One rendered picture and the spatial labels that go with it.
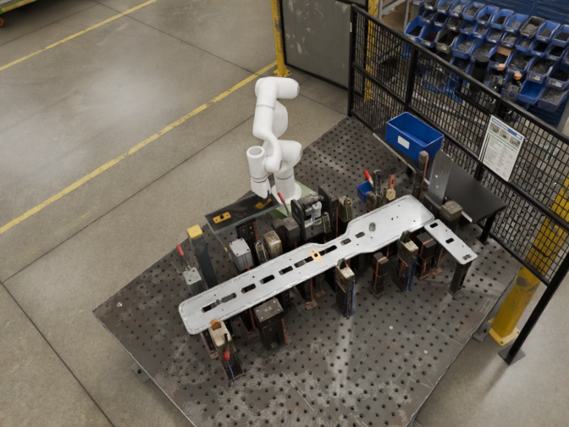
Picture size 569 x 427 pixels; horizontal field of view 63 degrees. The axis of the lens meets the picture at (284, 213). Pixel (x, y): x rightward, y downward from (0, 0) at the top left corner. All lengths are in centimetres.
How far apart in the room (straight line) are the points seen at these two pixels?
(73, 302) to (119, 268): 40
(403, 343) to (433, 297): 32
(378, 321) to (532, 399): 117
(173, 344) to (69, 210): 230
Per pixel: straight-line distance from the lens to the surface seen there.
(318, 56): 510
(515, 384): 332
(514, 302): 312
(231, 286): 230
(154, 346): 258
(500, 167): 263
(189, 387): 243
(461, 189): 271
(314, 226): 253
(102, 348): 355
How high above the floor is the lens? 287
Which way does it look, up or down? 47 degrees down
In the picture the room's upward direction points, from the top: 6 degrees counter-clockwise
